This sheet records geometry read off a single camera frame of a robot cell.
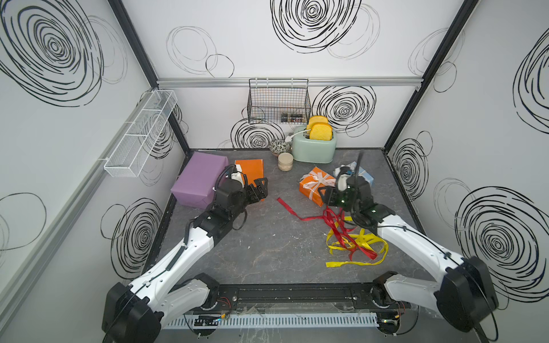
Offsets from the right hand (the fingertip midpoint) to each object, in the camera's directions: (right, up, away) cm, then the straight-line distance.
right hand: (324, 189), depth 81 cm
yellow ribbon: (+17, -21, +5) cm, 27 cm away
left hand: (-25, +3, -5) cm, 25 cm away
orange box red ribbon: (-29, +8, +13) cm, 32 cm away
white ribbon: (+1, +3, +17) cm, 17 cm away
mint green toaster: (-2, +18, +30) cm, 35 cm away
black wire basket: (-14, +48, +43) cm, 66 cm away
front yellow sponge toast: (+3, +26, +20) cm, 33 cm away
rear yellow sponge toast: (+2, +32, +23) cm, 40 cm away
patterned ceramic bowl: (-17, +20, +38) cm, 47 cm away
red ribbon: (+7, -14, +11) cm, 19 cm away
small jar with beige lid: (-14, +12, +28) cm, 33 cm away
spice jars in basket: (-12, +29, +6) cm, 32 cm away
